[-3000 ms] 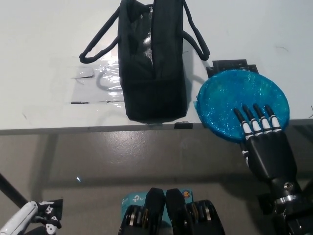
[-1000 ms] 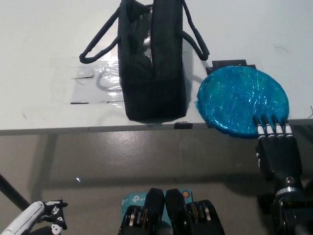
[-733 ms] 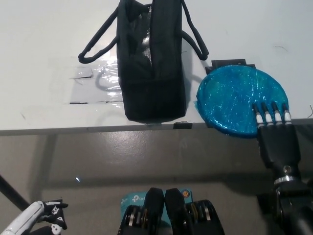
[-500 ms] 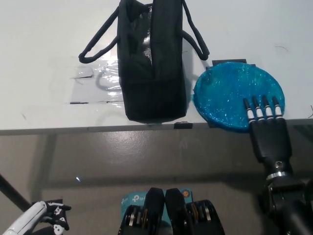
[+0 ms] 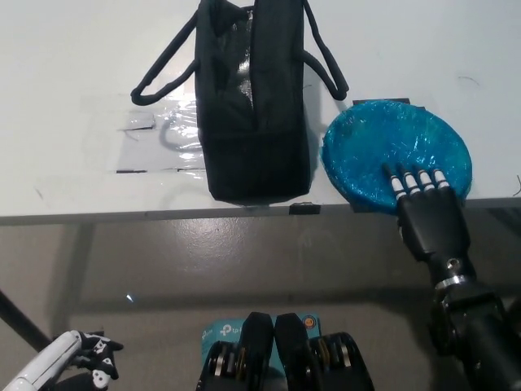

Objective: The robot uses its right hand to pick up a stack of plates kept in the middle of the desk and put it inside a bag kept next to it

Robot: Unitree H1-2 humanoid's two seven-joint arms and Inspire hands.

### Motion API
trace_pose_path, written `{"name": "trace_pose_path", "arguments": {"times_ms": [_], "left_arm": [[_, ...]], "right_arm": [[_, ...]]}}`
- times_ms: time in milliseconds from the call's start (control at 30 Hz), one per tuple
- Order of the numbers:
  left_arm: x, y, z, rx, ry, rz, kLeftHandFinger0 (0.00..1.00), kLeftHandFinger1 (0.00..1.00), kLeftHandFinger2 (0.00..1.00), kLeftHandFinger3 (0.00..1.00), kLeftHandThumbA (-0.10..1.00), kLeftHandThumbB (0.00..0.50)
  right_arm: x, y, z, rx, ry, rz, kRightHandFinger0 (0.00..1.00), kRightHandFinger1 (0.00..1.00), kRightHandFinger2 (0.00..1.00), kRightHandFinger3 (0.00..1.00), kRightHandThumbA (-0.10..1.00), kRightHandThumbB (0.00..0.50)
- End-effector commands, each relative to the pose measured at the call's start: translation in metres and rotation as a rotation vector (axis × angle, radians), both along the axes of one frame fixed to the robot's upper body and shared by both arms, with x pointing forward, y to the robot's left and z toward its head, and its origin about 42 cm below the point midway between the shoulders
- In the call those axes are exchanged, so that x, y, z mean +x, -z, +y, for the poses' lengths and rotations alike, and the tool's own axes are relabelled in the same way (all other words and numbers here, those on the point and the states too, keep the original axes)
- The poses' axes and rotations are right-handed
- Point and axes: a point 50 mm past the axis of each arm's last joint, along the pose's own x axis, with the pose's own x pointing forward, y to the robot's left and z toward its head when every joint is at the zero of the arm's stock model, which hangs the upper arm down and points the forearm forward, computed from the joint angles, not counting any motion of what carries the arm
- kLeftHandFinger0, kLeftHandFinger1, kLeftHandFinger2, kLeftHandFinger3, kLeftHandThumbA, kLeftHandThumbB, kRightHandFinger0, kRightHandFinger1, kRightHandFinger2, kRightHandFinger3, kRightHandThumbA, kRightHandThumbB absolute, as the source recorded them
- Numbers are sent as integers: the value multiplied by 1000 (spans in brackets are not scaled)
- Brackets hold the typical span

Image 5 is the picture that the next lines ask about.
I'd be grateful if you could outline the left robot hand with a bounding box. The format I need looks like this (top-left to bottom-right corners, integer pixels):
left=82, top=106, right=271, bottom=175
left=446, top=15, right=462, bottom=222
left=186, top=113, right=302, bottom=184
left=0, top=329, right=125, bottom=391

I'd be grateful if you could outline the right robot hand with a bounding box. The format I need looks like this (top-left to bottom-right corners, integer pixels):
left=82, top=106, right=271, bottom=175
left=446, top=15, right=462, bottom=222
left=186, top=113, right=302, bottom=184
left=381, top=161, right=478, bottom=287

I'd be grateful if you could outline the blue plate stack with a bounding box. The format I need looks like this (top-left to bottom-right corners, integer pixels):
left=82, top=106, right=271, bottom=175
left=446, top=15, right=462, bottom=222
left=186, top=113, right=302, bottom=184
left=320, top=100, right=475, bottom=216

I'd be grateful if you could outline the black insulated tote bag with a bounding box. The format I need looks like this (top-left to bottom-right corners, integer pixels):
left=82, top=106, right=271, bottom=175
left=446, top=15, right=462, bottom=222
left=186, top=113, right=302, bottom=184
left=129, top=0, right=351, bottom=204

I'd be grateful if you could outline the small black tape piece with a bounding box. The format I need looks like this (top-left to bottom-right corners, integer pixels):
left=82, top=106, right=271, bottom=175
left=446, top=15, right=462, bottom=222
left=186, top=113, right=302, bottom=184
left=289, top=201, right=322, bottom=216

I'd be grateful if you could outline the black tape table marker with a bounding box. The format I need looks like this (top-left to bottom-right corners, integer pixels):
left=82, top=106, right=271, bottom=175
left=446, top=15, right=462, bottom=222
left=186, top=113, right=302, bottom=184
left=350, top=97, right=427, bottom=113

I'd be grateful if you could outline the clear tape patch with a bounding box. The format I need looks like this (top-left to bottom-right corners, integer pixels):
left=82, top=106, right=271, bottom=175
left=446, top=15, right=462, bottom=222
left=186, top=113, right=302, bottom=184
left=87, top=95, right=208, bottom=174

